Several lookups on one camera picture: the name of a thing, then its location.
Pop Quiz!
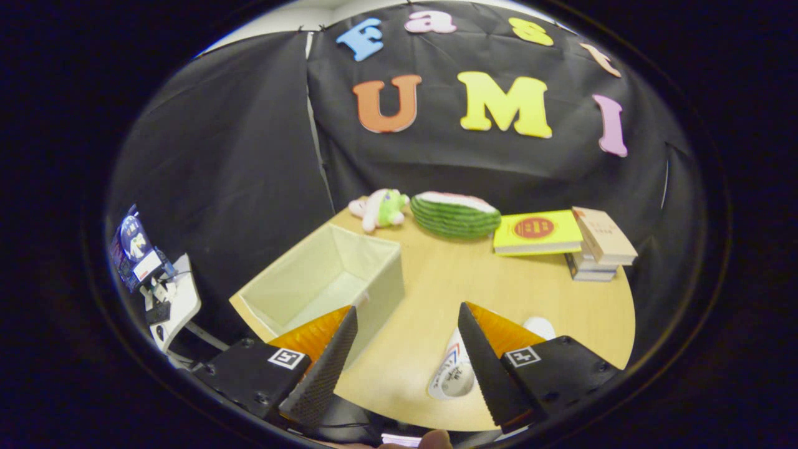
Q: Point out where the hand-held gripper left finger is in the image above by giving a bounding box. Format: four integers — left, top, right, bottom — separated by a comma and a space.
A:
193, 306, 359, 431

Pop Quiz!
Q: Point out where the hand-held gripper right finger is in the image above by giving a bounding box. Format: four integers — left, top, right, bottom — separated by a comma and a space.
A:
458, 302, 624, 434

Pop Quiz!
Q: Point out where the pale green fabric storage box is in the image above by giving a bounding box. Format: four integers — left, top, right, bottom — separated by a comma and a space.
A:
237, 223, 405, 370

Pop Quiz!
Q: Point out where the blue-edged book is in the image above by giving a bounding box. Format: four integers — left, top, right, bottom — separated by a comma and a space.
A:
565, 253, 618, 282

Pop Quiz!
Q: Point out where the yellow book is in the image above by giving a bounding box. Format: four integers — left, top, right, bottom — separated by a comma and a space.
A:
493, 210, 584, 256

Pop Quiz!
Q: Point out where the white book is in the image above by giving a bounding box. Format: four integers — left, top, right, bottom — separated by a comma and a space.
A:
580, 246, 619, 273

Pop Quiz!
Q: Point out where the watermelon slice cushion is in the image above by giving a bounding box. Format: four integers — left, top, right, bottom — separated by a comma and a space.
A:
410, 191, 502, 240

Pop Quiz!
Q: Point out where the pink and green plush toy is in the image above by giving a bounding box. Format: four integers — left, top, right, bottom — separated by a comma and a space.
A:
348, 188, 411, 234

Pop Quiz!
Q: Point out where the tan book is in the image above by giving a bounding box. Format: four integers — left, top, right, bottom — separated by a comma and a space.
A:
572, 206, 639, 267

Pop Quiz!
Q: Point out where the blue printed package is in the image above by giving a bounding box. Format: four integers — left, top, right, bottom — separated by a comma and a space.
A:
109, 205, 177, 294

